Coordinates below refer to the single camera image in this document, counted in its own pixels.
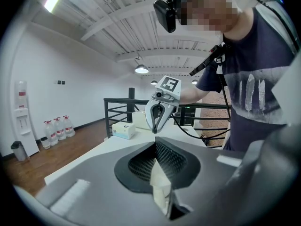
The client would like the clear water bottle red label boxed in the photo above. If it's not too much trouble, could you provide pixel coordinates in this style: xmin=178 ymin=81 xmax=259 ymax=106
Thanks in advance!
xmin=44 ymin=121 xmax=59 ymax=146
xmin=53 ymin=118 xmax=68 ymax=141
xmin=63 ymin=115 xmax=76 ymax=137

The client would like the white and blue tissue box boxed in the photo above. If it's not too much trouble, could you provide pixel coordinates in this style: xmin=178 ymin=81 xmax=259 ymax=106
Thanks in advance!
xmin=111 ymin=122 xmax=136 ymax=140

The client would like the black headset cable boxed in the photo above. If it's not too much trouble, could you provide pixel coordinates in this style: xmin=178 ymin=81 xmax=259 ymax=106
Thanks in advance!
xmin=228 ymin=0 xmax=301 ymax=54

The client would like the black screen device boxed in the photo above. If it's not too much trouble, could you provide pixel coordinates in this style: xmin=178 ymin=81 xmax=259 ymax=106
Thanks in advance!
xmin=189 ymin=43 xmax=232 ymax=77

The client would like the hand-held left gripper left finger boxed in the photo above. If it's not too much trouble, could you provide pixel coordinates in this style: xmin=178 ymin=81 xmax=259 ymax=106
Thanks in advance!
xmin=36 ymin=141 xmax=170 ymax=226

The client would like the grey trash bin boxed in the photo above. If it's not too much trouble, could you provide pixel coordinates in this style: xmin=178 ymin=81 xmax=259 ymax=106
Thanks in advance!
xmin=10 ymin=141 xmax=27 ymax=162

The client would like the person's right forearm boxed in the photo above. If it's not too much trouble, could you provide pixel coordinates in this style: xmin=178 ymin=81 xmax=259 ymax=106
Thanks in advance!
xmin=178 ymin=86 xmax=211 ymax=105

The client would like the black metal railing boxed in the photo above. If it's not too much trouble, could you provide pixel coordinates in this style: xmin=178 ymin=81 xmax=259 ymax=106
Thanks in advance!
xmin=103 ymin=87 xmax=232 ymax=148

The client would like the person's head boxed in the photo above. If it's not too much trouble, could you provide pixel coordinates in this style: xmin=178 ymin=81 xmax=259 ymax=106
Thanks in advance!
xmin=166 ymin=0 xmax=245 ymax=34

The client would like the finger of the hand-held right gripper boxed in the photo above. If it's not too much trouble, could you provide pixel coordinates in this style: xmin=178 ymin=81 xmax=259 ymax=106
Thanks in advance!
xmin=144 ymin=99 xmax=161 ymax=134
xmin=155 ymin=103 xmax=176 ymax=134

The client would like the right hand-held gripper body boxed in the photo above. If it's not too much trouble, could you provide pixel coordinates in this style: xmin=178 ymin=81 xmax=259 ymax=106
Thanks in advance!
xmin=150 ymin=75 xmax=182 ymax=108

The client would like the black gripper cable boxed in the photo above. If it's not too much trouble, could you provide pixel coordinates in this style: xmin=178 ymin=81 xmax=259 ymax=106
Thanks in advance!
xmin=173 ymin=112 xmax=232 ymax=140

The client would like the white water dispenser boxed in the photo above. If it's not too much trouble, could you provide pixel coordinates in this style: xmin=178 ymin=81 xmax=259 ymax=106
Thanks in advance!
xmin=13 ymin=80 xmax=40 ymax=157

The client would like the black head camera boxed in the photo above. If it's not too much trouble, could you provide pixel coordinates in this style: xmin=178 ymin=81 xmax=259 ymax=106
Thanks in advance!
xmin=153 ymin=0 xmax=177 ymax=34

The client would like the person's torso in dark shirt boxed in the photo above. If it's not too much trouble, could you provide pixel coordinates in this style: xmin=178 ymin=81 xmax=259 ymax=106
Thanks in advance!
xmin=195 ymin=7 xmax=301 ymax=152

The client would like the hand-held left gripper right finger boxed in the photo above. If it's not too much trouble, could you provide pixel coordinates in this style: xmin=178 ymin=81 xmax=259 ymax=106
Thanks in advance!
xmin=155 ymin=137 xmax=245 ymax=226

